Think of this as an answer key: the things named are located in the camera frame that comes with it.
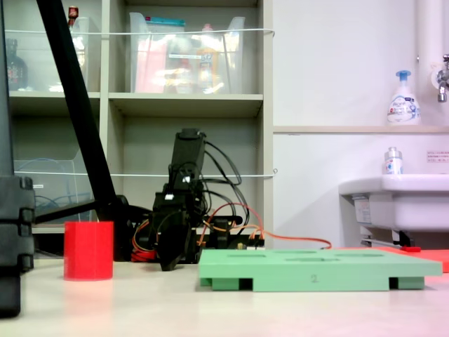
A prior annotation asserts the dark glass bottle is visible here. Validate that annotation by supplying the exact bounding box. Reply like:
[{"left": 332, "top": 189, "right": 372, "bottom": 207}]
[{"left": 5, "top": 38, "right": 29, "bottom": 91}]

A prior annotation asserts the beige shelf unit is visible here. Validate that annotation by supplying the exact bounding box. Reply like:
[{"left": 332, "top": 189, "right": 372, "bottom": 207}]
[{"left": 3, "top": 0, "right": 275, "bottom": 235}]

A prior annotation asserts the pink package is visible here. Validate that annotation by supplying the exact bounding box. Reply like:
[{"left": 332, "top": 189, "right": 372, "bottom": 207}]
[{"left": 135, "top": 38, "right": 168, "bottom": 94}]

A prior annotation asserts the white shelf guard wire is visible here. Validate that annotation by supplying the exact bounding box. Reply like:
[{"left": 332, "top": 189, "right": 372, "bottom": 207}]
[
  {"left": 5, "top": 28, "right": 276, "bottom": 37},
  {"left": 13, "top": 168, "right": 279, "bottom": 179}
]

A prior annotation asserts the metal faucet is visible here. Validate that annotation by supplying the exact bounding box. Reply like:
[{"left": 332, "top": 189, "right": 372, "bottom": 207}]
[{"left": 434, "top": 54, "right": 449, "bottom": 103}]

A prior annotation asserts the white wall notice label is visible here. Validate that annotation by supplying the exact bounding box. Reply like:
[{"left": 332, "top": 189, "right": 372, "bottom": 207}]
[{"left": 426, "top": 150, "right": 449, "bottom": 164}]

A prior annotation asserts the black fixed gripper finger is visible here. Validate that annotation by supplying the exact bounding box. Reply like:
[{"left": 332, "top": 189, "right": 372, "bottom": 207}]
[{"left": 154, "top": 213, "right": 186, "bottom": 272}]

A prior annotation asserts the black tripod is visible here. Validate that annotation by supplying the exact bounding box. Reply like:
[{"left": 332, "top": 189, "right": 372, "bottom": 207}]
[{"left": 33, "top": 0, "right": 134, "bottom": 263}]

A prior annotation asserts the white sink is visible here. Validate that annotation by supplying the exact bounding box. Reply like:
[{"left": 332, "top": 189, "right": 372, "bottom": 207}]
[{"left": 338, "top": 173, "right": 449, "bottom": 233}]

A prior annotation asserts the green shape-sorting board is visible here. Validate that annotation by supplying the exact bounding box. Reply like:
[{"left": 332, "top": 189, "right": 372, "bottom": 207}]
[{"left": 198, "top": 248, "right": 443, "bottom": 293}]

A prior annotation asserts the yellow labelled bottle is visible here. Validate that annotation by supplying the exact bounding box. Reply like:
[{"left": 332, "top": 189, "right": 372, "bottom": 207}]
[{"left": 196, "top": 23, "right": 221, "bottom": 94}]

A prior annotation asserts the blue-topped zip bag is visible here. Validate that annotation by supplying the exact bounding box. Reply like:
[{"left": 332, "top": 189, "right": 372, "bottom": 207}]
[{"left": 145, "top": 15, "right": 187, "bottom": 36}]

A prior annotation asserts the long orange wire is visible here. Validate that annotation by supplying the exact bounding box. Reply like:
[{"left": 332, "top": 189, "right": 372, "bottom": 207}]
[{"left": 196, "top": 202, "right": 333, "bottom": 251}]

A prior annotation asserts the white foam soap pump bottle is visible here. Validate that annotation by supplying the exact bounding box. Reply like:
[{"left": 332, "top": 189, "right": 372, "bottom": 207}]
[{"left": 387, "top": 70, "right": 422, "bottom": 126}]

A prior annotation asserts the narrow clear plastic bin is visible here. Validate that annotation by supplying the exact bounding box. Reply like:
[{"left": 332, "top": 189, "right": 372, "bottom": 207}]
[{"left": 5, "top": 16, "right": 91, "bottom": 93}]

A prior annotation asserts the black table clamp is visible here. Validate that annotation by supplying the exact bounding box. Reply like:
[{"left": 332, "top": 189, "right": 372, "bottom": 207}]
[{"left": 209, "top": 216, "right": 243, "bottom": 252}]

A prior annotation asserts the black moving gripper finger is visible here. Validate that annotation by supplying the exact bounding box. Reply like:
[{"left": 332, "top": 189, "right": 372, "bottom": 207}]
[{"left": 180, "top": 224, "right": 194, "bottom": 263}]

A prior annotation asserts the small circuit board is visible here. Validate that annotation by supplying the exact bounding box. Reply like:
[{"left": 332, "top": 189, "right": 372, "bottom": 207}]
[{"left": 236, "top": 240, "right": 266, "bottom": 251}]

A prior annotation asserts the red octagonal pillar block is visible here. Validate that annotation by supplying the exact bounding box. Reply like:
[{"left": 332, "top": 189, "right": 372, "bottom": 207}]
[{"left": 63, "top": 220, "right": 114, "bottom": 282}]

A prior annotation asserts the short orange wire bundle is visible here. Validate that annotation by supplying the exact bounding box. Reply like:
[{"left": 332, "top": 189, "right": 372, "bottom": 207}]
[{"left": 131, "top": 219, "right": 159, "bottom": 263}]

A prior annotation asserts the red-capped bottle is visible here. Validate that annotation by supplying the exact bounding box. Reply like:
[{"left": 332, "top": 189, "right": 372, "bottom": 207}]
[{"left": 67, "top": 6, "right": 87, "bottom": 67}]

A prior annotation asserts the small white bottle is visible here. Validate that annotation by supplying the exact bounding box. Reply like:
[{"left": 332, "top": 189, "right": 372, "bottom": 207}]
[{"left": 382, "top": 146, "right": 404, "bottom": 176}]

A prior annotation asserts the wide clear plastic bin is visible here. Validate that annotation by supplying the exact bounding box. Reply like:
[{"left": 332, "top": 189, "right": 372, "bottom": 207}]
[{"left": 128, "top": 12, "right": 246, "bottom": 95}]

